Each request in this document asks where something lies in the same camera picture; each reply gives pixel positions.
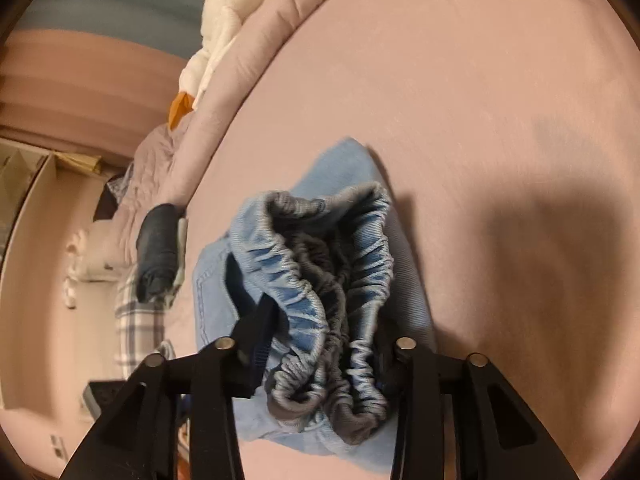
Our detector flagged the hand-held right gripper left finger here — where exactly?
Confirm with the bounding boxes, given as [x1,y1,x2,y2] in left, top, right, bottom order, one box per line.
[59,287,281,480]

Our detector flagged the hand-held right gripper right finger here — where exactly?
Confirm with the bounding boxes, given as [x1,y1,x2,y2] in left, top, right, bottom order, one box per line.
[375,337,568,480]

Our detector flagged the light blue pants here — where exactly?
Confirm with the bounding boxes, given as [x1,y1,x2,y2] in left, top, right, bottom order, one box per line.
[192,136,438,461]

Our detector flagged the plaid pillow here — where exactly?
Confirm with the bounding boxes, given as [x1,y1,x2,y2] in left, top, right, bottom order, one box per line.
[114,270,173,371]

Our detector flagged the folded dark jeans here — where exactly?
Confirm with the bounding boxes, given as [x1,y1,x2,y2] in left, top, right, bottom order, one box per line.
[136,203,183,305]

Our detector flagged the beige pillow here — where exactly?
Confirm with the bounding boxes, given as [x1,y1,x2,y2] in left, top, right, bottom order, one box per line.
[80,220,138,281]

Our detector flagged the small beige plush toy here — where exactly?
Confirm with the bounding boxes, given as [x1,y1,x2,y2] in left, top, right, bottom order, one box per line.
[65,230,88,262]

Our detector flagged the pink duvet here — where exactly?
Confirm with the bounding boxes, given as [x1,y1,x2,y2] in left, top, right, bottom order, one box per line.
[117,0,378,266]

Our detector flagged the black garment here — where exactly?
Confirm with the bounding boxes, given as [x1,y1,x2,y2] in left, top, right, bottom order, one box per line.
[92,175,126,221]

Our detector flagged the blue patterned shirt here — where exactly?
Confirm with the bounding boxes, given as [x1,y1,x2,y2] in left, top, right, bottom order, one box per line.
[107,162,133,196]

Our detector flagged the yellow hanging cloth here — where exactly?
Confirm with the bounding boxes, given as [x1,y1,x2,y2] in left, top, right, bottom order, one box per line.
[55,152,103,173]

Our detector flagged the pink curtain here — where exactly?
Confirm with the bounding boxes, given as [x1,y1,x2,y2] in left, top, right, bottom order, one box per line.
[0,27,193,153]

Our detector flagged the white goose plush toy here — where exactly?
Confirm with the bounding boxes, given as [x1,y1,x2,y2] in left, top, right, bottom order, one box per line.
[169,0,288,131]

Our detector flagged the teal curtain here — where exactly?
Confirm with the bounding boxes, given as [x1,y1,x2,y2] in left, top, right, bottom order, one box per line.
[20,0,211,56]

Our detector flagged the white wall shelf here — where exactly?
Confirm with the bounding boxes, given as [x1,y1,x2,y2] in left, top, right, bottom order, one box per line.
[0,137,66,281]

